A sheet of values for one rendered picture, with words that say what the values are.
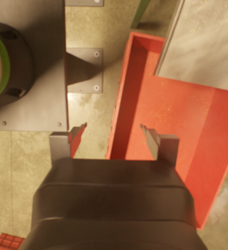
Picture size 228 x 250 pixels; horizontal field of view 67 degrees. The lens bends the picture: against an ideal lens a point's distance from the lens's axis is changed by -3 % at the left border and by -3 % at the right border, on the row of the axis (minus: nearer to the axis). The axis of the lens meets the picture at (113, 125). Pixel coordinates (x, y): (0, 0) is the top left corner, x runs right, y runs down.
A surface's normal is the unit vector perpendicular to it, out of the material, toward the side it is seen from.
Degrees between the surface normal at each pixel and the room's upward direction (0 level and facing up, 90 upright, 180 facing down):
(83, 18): 0
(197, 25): 30
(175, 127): 0
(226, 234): 0
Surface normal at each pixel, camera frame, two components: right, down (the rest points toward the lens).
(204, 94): 0.00, 0.28
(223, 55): -0.08, 0.72
